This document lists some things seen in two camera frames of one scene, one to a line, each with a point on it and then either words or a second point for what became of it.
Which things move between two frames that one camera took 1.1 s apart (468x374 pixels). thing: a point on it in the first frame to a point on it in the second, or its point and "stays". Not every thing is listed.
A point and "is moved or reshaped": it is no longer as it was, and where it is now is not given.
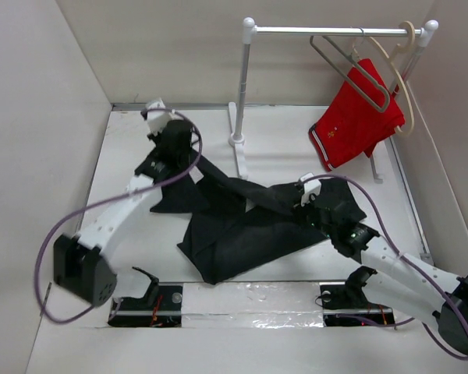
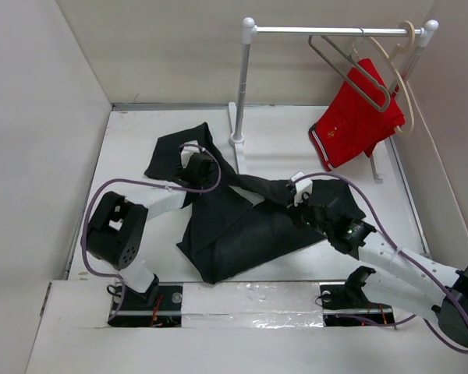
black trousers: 239,225 is moved or reshaped
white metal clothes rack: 249,29 stays
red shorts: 363,114 stays
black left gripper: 155,139 to 205,183
